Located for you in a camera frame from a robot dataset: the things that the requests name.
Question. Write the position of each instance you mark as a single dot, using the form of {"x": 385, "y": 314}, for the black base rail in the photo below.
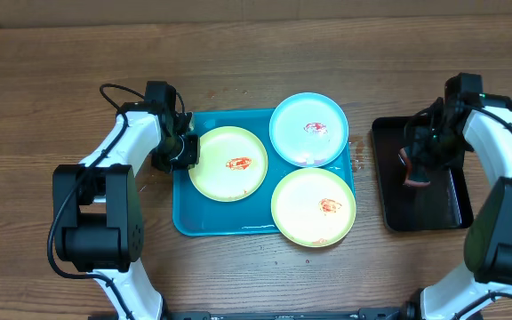
{"x": 388, "y": 313}

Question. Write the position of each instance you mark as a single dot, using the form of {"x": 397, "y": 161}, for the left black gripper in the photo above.
{"x": 191, "y": 159}

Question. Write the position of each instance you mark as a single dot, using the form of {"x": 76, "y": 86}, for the yellow plate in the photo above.
{"x": 233, "y": 163}
{"x": 313, "y": 207}

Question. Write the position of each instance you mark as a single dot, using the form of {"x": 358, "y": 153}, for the pink and black sponge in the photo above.
{"x": 415, "y": 176}

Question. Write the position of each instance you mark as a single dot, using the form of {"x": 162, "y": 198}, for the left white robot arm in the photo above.
{"x": 97, "y": 228}

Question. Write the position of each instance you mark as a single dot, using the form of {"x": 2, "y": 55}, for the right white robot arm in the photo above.
{"x": 467, "y": 119}

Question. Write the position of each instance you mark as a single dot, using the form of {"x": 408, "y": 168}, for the light blue plate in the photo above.
{"x": 308, "y": 129}

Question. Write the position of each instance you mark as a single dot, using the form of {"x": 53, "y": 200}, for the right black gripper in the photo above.
{"x": 427, "y": 154}

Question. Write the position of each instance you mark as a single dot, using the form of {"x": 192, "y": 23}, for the teal plastic tray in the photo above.
{"x": 198, "y": 215}

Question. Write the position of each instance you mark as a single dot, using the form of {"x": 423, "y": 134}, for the black rectangular tray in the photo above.
{"x": 443, "y": 204}

